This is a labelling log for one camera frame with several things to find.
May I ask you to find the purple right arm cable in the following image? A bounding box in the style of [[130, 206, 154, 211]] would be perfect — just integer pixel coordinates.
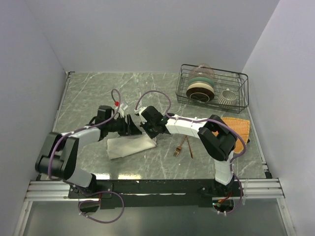
[[134, 90, 247, 216]]

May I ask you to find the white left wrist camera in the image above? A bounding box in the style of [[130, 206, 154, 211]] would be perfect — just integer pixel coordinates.
[[114, 101, 128, 118]]

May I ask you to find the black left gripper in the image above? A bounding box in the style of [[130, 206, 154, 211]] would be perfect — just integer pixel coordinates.
[[106, 114, 142, 136]]

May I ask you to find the white cloth napkin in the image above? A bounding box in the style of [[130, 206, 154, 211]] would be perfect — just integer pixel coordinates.
[[106, 134, 157, 160]]

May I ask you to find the rose gold fork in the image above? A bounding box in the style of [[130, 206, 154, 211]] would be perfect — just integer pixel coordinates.
[[173, 136, 187, 157]]

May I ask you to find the rose gold spoon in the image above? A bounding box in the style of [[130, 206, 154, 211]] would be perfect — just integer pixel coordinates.
[[185, 136, 194, 159]]

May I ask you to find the dark brown glossy bowl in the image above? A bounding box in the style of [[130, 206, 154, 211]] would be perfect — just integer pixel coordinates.
[[186, 87, 215, 102]]

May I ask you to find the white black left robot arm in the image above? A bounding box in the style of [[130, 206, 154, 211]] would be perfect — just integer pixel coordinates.
[[35, 105, 142, 198]]

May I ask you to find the cream white plate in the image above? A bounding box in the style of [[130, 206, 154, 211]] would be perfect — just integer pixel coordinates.
[[187, 82, 214, 92]]

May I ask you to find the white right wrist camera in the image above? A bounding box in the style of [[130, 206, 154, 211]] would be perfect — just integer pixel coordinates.
[[134, 107, 147, 116]]

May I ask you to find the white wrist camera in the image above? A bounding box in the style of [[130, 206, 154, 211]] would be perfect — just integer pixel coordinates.
[[114, 101, 128, 118], [134, 107, 147, 116]]

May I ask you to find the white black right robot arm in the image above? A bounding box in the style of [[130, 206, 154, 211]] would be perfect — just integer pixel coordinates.
[[135, 106, 237, 196]]

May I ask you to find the grey ribbed cup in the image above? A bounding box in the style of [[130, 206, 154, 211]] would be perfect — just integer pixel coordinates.
[[218, 88, 237, 109]]

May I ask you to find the dark wire dish rack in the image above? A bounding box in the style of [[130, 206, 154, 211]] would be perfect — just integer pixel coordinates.
[[176, 64, 249, 113]]

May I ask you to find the aluminium frame rail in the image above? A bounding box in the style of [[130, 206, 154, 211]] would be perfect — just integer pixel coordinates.
[[25, 179, 284, 201]]

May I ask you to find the teal green plate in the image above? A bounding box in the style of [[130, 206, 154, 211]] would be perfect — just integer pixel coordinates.
[[189, 77, 215, 87]]

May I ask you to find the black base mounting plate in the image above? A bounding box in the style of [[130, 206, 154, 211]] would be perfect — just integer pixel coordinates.
[[68, 179, 243, 209]]

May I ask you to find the woven bamboo tray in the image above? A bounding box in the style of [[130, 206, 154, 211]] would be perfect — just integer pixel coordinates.
[[221, 117, 250, 144]]

